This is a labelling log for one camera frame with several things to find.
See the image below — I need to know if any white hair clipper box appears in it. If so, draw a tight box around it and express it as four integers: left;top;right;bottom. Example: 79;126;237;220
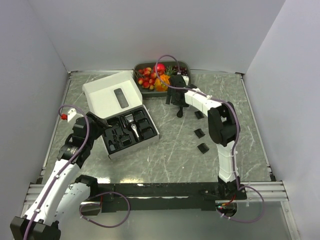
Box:
82;71;160;159

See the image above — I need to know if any silver hair clipper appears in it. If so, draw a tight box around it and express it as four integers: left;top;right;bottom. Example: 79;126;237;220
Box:
124;114;140;141

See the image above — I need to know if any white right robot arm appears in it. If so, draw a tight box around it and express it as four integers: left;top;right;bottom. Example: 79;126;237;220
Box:
166;75;240;199

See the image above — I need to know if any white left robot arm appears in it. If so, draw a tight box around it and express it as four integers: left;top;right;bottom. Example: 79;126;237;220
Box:
10;112;110;240

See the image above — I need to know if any dark grape bunch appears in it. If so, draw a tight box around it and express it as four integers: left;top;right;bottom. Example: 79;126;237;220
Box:
172;65;188;76

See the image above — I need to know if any red apple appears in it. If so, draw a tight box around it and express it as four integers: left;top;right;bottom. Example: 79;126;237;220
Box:
153;63;166;75

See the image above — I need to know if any red yellow cherry bunch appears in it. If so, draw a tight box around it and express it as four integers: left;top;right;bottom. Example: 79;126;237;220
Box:
135;67;157;91

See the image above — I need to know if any grey fruit tray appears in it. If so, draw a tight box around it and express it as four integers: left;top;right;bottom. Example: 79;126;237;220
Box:
132;60;192;98

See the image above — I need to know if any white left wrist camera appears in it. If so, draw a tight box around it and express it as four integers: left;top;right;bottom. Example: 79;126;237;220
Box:
60;108;78;124

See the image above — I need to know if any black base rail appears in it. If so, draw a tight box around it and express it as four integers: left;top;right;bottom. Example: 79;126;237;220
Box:
75;180;247;213

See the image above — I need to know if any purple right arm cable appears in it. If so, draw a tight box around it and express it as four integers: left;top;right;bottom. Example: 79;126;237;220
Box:
154;54;265;223

